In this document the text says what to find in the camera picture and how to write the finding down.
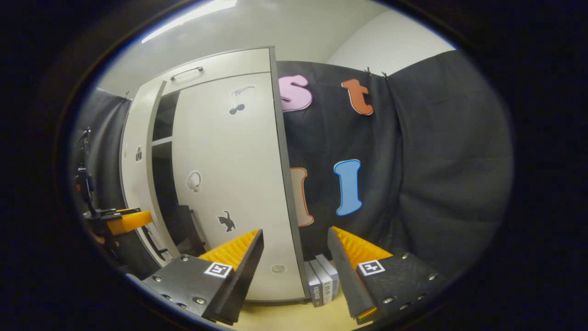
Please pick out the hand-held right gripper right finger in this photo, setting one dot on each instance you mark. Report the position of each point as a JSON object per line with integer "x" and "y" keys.
{"x": 347, "y": 280}

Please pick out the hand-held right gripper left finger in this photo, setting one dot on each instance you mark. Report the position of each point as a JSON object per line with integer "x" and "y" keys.
{"x": 243, "y": 276}

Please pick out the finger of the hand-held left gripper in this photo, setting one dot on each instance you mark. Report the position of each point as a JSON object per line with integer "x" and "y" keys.
{"x": 119, "y": 211}
{"x": 133, "y": 220}

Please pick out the white cabinet door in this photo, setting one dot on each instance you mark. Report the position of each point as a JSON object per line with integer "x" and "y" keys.
{"x": 133, "y": 184}
{"x": 243, "y": 174}

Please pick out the white shoe cabinet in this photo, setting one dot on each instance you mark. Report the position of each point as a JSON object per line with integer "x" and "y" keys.
{"x": 289, "y": 193}

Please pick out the white cabinet shelf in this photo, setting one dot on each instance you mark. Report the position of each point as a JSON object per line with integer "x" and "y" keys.
{"x": 161, "y": 140}

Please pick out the grey spined book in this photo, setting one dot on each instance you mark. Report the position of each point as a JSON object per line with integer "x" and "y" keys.
{"x": 333, "y": 273}
{"x": 313, "y": 287}
{"x": 323, "y": 281}

